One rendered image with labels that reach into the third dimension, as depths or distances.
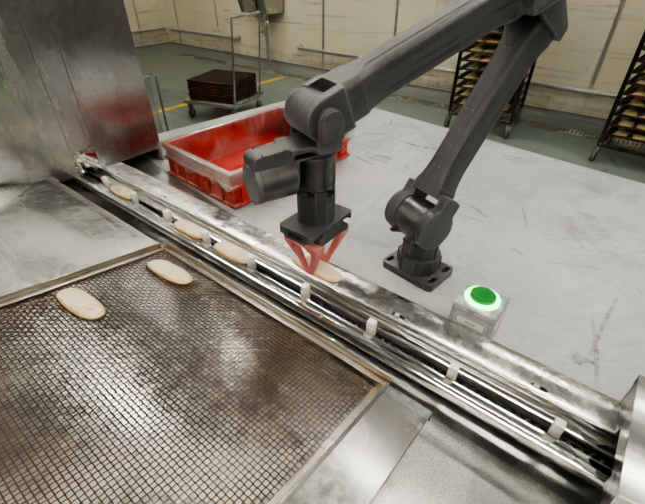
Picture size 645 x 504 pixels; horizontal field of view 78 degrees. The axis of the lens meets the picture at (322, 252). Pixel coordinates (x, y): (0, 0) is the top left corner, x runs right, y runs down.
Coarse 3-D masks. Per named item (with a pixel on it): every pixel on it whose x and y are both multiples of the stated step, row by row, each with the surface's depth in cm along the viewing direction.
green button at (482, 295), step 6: (474, 288) 65; (480, 288) 65; (486, 288) 65; (474, 294) 64; (480, 294) 64; (486, 294) 64; (492, 294) 64; (474, 300) 63; (480, 300) 63; (486, 300) 63; (492, 300) 63
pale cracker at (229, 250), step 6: (216, 246) 83; (222, 246) 82; (228, 246) 82; (234, 246) 82; (222, 252) 81; (228, 252) 81; (234, 252) 81; (240, 252) 81; (246, 252) 81; (228, 258) 81; (234, 258) 80; (240, 258) 79
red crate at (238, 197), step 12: (228, 156) 128; (240, 156) 128; (336, 156) 125; (180, 168) 112; (228, 168) 121; (192, 180) 111; (204, 180) 106; (204, 192) 108; (216, 192) 105; (228, 192) 100; (240, 192) 101; (228, 204) 102; (240, 204) 102
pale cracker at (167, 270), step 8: (152, 264) 70; (160, 264) 70; (168, 264) 70; (160, 272) 68; (168, 272) 68; (176, 272) 68; (184, 272) 69; (168, 280) 68; (176, 280) 67; (184, 280) 67
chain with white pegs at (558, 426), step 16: (208, 240) 86; (304, 288) 71; (320, 304) 72; (352, 320) 68; (368, 320) 64; (432, 368) 60; (448, 368) 57; (464, 384) 58; (496, 400) 56; (560, 432) 50; (576, 448) 51; (608, 464) 49
